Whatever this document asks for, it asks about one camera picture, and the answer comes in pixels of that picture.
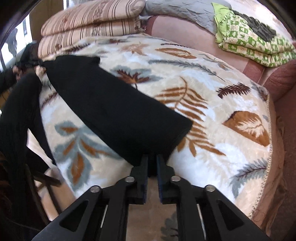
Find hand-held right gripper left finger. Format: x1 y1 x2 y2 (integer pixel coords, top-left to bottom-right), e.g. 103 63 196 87
31 154 149 241

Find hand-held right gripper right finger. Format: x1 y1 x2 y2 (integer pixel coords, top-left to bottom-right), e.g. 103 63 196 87
157 154 272 241

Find black pants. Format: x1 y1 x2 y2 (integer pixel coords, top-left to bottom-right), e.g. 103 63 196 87
43 56 193 178

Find striped beige pillows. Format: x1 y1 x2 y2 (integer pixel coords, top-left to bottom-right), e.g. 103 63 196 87
38 0 146 59

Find dark wooden chair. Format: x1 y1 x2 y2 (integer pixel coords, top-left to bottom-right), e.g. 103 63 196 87
23 160 63 223

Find leaf-printed plush blanket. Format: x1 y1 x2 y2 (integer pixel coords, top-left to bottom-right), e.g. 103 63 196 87
37 35 271 241

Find pink sofa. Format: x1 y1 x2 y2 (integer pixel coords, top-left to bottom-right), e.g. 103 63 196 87
147 0 296 241

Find grey quilted blanket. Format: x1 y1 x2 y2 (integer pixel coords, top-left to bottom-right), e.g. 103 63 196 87
140 0 220 35

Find green patterned folded blanket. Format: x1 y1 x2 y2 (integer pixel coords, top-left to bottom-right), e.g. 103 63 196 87
212 2 296 68

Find dark grey cloth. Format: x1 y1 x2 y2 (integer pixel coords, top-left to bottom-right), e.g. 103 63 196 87
233 9 277 41

